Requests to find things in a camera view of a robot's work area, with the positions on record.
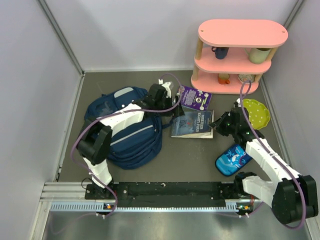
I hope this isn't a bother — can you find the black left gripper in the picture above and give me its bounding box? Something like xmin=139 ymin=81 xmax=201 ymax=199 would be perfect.
xmin=154 ymin=95 xmax=184 ymax=118

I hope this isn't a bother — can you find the purple treehouse paperback book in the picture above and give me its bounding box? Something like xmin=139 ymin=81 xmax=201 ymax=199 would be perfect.
xmin=178 ymin=85 xmax=213 ymax=111

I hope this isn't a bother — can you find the dark blue Nineteen Eighty-Four book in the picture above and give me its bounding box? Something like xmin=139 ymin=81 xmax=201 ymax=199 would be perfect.
xmin=171 ymin=110 xmax=214 ymax=139

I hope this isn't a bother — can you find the navy blue student backpack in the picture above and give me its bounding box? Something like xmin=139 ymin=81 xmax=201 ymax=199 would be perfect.
xmin=84 ymin=86 xmax=164 ymax=170

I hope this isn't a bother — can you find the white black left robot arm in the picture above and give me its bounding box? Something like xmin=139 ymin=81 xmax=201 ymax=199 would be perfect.
xmin=73 ymin=81 xmax=184 ymax=199

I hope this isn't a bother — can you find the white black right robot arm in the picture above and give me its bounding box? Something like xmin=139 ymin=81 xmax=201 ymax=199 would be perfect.
xmin=209 ymin=106 xmax=319 ymax=225

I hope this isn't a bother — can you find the blue dinosaur pencil case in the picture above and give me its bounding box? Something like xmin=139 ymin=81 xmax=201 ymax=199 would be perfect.
xmin=215 ymin=144 xmax=252 ymax=177

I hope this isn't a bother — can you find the green polka dot plate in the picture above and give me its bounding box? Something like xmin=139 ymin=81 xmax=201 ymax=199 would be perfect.
xmin=243 ymin=98 xmax=271 ymax=130

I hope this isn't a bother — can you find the orange small cup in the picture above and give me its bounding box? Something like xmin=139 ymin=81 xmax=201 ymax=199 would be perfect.
xmin=218 ymin=73 xmax=230 ymax=85

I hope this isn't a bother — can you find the patterned small bowl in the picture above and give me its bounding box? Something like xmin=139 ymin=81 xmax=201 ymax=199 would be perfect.
xmin=237 ymin=74 xmax=255 ymax=83

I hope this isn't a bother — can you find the dark blue mug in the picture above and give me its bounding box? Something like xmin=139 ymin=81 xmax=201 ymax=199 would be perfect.
xmin=211 ymin=46 xmax=229 ymax=60

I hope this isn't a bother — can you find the pink three-tier shelf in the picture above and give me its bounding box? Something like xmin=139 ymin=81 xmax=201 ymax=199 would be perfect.
xmin=191 ymin=19 xmax=289 ymax=94

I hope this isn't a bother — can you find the cream green mug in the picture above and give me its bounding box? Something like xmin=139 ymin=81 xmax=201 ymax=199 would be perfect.
xmin=244 ymin=48 xmax=271 ymax=64

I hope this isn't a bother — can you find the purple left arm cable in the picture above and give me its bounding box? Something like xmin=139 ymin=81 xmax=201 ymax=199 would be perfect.
xmin=70 ymin=72 xmax=182 ymax=220

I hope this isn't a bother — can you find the grey slotted cable duct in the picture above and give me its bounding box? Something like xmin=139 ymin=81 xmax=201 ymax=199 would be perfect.
xmin=50 ymin=202 xmax=253 ymax=213

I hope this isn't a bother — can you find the aluminium frame rail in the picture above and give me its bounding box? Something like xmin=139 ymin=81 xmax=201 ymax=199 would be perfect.
xmin=39 ymin=181 xmax=101 ymax=203

